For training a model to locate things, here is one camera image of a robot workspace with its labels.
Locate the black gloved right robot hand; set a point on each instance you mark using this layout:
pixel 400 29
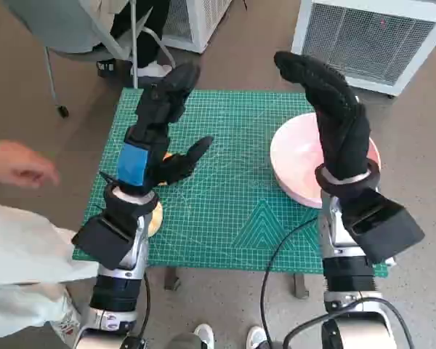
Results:
pixel 341 127

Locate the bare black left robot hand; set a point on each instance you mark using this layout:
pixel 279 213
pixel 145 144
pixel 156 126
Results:
pixel 134 163

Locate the person's hand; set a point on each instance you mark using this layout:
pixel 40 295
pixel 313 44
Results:
pixel 22 163

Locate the pink bowl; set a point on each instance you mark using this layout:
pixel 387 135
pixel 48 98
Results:
pixel 294 160

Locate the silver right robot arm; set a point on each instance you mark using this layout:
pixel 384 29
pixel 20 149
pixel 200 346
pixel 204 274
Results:
pixel 349 272

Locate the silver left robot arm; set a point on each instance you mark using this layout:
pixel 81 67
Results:
pixel 112 291

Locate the tan wooden plate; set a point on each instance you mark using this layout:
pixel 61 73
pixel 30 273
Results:
pixel 156 218

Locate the green cutting mat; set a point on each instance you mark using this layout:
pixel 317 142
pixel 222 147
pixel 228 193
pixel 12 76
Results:
pixel 221 163

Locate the white cabinet with mesh grille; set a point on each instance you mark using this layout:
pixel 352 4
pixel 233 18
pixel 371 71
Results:
pixel 200 22
pixel 367 43

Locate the standing person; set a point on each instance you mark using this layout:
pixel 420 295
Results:
pixel 22 254

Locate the metal table leg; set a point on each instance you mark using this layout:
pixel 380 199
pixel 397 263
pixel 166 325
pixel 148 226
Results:
pixel 172 279
pixel 301 287

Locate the seated person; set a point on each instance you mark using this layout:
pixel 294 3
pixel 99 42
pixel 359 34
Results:
pixel 141 32

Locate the grey chair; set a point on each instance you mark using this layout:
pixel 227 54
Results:
pixel 58 25

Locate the white shoe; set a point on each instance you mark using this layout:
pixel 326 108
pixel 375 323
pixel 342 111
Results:
pixel 204 336
pixel 256 338

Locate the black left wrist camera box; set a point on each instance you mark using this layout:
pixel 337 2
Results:
pixel 101 240

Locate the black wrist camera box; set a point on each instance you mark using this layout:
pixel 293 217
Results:
pixel 101 240
pixel 385 225

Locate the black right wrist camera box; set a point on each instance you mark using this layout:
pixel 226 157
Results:
pixel 385 225

